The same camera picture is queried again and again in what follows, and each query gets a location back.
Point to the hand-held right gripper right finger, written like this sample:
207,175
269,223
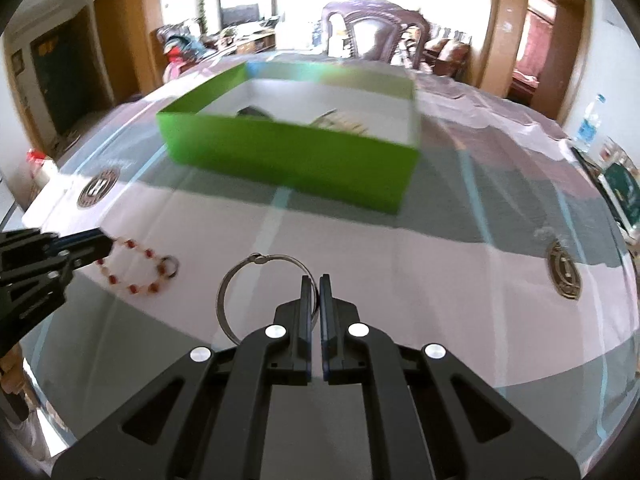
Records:
326,330

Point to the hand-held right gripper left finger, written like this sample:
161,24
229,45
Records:
306,330

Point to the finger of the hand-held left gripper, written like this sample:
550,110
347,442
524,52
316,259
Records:
92,255
80,238

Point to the silver metal bangle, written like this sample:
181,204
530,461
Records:
225,280

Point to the green cardboard box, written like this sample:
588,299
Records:
280,160

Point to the white wrist watch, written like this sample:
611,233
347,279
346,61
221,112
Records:
342,122

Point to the black wrist watch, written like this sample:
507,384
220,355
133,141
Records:
255,111

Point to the person's left hand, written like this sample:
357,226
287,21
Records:
11,385

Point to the white and red shopping bag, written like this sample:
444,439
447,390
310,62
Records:
42,165

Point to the dark wooden door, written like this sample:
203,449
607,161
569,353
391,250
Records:
60,80

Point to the wooden chair with clothes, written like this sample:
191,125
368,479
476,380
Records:
182,47

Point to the flat screen television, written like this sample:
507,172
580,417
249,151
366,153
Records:
240,15

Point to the carved wooden chair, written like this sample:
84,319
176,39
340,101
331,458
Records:
372,30

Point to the green gift bag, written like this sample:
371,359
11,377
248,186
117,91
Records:
622,190

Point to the clear water bottle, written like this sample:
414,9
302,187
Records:
589,125

